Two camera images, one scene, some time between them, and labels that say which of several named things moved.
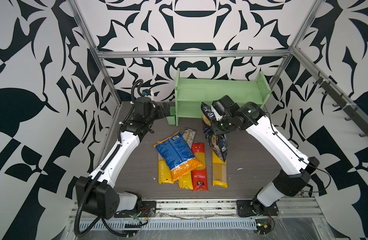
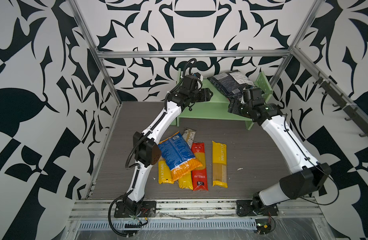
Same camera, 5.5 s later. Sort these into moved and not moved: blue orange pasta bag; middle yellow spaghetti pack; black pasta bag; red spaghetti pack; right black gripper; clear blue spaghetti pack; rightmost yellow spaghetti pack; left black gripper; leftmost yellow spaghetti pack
Moved: left black gripper; black pasta bag; right black gripper
Not moved: rightmost yellow spaghetti pack; leftmost yellow spaghetti pack; red spaghetti pack; blue orange pasta bag; clear blue spaghetti pack; middle yellow spaghetti pack
